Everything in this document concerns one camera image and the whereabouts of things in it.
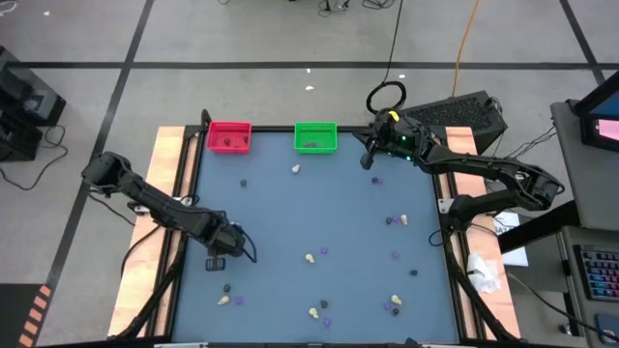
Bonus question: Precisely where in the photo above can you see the small screen device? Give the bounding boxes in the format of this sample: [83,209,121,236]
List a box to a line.
[578,115,619,154]

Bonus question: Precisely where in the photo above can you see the black cable bundle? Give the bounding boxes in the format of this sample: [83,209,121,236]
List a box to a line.
[316,0,402,12]

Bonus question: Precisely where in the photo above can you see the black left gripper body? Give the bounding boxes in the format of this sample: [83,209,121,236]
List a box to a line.
[205,219,249,261]

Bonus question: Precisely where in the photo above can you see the black floor cable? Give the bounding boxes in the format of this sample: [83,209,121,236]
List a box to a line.
[0,124,70,192]

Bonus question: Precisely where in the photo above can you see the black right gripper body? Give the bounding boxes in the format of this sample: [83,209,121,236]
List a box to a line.
[360,108,429,171]

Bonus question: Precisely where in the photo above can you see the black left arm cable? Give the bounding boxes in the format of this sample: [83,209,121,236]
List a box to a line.
[236,222,259,265]

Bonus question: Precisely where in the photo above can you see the black diagonal beam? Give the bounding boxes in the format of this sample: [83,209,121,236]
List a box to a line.
[497,200,581,255]

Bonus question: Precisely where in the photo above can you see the yellow hanging cable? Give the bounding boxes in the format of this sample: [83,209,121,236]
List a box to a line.
[451,0,483,98]

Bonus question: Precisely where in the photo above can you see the large black equipment case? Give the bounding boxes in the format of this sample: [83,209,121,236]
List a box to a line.
[0,45,68,128]

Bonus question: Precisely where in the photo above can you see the small black equipment case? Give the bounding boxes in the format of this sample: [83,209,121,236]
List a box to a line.
[0,115,44,163]

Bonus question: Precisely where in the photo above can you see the grey desk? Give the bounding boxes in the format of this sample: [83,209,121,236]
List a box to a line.
[549,99,619,348]

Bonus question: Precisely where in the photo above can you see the red plastic basket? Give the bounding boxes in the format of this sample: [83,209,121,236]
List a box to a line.
[206,120,253,155]

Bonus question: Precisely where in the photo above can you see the backlit keyboard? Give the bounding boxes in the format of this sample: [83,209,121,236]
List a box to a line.
[573,244,619,304]

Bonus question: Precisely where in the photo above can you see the wooden side board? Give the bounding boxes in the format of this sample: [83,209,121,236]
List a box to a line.
[443,126,521,339]
[106,126,188,338]

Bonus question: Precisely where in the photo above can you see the crumpled white paper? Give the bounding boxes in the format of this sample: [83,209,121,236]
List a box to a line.
[465,251,503,295]

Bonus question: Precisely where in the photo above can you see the black coiled cable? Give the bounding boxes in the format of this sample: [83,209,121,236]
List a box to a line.
[365,0,408,116]

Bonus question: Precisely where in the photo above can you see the black monitor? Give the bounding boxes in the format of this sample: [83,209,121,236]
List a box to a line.
[572,70,619,120]

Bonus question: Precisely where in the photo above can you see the orange striped floor mat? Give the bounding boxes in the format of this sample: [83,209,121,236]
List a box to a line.
[0,282,53,348]

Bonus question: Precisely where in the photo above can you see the computer mouse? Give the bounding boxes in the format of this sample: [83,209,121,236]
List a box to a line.
[593,312,619,345]

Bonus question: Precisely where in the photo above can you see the white paper sheet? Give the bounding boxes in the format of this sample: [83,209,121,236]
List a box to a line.
[491,211,530,268]

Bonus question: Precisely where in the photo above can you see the black perforated computer case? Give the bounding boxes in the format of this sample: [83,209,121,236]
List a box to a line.
[398,90,509,156]

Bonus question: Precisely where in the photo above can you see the green plastic basket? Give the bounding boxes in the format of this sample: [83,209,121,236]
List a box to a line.
[293,121,339,156]

